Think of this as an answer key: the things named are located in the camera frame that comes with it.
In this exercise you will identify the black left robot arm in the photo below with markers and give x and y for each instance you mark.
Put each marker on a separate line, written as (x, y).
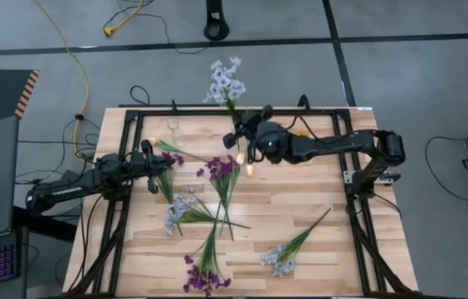
(72, 189)

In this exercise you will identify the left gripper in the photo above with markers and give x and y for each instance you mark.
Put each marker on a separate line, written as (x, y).
(142, 166)

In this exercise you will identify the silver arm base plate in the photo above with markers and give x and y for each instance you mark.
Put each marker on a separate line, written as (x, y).
(347, 176)

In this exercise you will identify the white artificial flower bunch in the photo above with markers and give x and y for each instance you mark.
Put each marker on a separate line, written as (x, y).
(223, 83)
(284, 259)
(176, 209)

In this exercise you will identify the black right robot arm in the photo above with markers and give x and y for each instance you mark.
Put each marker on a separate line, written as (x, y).
(333, 145)

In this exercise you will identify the small clear glass vase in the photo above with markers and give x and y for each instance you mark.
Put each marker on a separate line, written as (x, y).
(176, 135)

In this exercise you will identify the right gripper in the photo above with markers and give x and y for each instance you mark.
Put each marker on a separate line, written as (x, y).
(269, 143)

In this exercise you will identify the black stand base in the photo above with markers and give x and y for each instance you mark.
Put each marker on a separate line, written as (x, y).
(216, 29)

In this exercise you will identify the purple artificial flower bunch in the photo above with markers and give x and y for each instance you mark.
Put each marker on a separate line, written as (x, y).
(167, 182)
(207, 257)
(221, 168)

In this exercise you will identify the amber glass vase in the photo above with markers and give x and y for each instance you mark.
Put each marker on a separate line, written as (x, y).
(301, 133)

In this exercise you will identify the black metal table frame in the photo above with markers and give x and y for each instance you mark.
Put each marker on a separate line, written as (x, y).
(192, 112)

